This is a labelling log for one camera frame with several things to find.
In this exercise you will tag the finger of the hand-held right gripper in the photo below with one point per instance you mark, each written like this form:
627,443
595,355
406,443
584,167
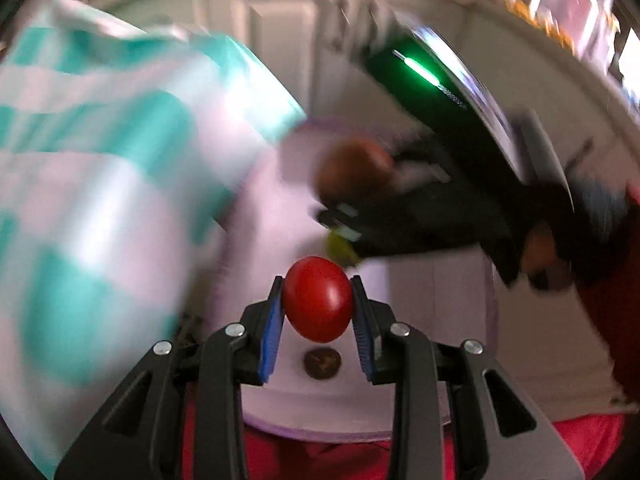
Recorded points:
420,157
395,230

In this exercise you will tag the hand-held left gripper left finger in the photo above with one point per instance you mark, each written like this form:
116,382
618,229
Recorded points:
269,330

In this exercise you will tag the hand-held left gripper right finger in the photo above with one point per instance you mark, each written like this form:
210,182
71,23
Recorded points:
364,332

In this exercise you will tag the red cherry tomato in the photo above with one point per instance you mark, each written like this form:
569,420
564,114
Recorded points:
318,299

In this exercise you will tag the green tomato with stem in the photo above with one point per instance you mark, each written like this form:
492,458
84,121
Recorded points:
341,250

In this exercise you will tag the reddish brown round fruit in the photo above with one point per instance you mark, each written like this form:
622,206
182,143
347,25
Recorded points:
354,170

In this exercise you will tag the white box with purple rim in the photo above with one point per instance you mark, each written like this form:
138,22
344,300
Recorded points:
260,260

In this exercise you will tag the person's right hand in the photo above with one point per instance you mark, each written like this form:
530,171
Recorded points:
545,252

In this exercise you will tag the dark brown walnut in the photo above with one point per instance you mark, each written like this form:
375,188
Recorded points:
322,363

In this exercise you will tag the red cloth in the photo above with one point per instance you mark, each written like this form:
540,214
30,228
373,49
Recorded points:
320,460

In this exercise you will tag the white cabinet door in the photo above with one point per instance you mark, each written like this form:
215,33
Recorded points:
280,45

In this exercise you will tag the teal and white checkered tablecloth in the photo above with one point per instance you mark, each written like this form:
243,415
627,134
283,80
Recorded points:
115,170

